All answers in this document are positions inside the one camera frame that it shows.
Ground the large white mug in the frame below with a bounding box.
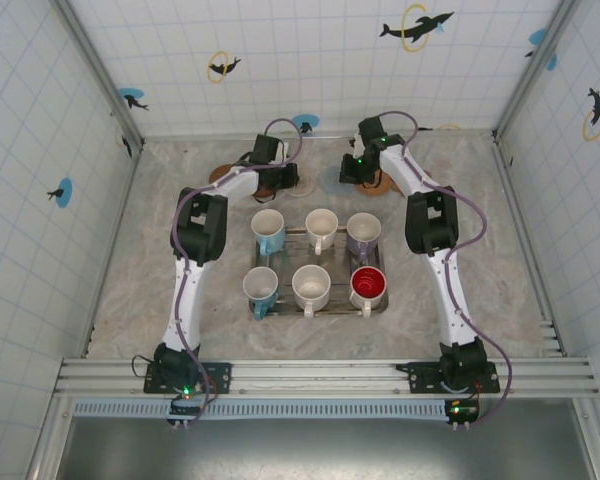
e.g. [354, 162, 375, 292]
[291, 264, 332, 320]

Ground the small dolphin ring sticker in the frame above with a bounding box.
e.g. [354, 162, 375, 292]
[206, 49, 243, 85]

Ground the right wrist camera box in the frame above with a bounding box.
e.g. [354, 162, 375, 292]
[351, 116, 389, 147]

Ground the aluminium side rail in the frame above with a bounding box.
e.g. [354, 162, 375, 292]
[493, 139, 567, 359]
[82, 143, 144, 359]

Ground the narrow dolphin ring sticker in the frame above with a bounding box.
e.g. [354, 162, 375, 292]
[114, 123, 134, 160]

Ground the left aluminium side rail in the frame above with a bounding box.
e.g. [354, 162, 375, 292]
[82, 143, 144, 359]

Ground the plain brown wooden coaster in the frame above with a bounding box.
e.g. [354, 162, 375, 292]
[208, 163, 241, 185]

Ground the aluminium corner post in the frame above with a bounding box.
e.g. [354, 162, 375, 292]
[49, 0, 146, 154]
[493, 0, 581, 142]

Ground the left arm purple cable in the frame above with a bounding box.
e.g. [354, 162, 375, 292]
[169, 117, 304, 429]

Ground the aluminium mounting rail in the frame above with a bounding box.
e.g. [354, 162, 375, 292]
[53, 357, 600, 400]

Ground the light blue mug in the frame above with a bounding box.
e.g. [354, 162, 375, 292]
[250, 208, 287, 257]

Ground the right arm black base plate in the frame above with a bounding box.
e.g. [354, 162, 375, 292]
[394, 360, 502, 396]

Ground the slotted grey cable duct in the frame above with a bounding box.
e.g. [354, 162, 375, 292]
[71, 398, 454, 421]

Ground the left aluminium corner post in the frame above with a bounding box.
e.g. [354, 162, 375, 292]
[49, 0, 146, 154]

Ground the rattan coaster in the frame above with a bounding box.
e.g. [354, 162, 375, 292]
[354, 169, 395, 198]

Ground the blue circle seal sticker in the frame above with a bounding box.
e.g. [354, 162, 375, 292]
[117, 87, 151, 113]

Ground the white round coaster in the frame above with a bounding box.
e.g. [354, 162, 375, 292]
[283, 172, 316, 198]

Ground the right aluminium side rail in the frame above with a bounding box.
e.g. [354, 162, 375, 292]
[493, 139, 567, 359]

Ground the grey metal panel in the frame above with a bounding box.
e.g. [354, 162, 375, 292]
[54, 417, 597, 480]

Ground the upright dolphin ring sticker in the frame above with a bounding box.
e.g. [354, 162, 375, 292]
[581, 86, 600, 143]

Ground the small cream mug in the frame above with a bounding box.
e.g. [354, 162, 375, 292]
[304, 208, 340, 256]

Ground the large dolphin ring sticker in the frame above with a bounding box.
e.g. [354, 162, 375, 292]
[378, 2, 456, 54]

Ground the blue circle penguin sticker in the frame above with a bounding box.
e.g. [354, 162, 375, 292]
[290, 113, 321, 136]

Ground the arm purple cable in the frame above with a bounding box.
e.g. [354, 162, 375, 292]
[377, 110, 513, 430]
[169, 117, 304, 429]

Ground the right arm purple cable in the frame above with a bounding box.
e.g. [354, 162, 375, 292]
[377, 110, 513, 430]

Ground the stainless steel tray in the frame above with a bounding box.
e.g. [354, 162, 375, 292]
[249, 227, 390, 317]

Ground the right aluminium corner post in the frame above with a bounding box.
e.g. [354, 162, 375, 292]
[493, 0, 581, 142]

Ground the white mug red inside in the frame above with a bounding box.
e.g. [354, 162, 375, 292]
[348, 265, 388, 319]

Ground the lavender mug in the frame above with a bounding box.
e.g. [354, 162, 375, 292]
[345, 211, 383, 262]

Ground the blue circle animal sticker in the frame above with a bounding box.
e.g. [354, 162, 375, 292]
[46, 176, 75, 209]

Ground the aluminium rail along wall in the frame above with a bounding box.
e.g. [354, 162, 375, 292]
[140, 128, 499, 144]

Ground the blue sticker at corner post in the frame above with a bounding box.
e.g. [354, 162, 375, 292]
[523, 27, 560, 72]

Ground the teal floral mug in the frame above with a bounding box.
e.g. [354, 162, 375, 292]
[242, 266, 280, 322]

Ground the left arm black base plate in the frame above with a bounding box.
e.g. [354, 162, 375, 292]
[143, 361, 234, 396]

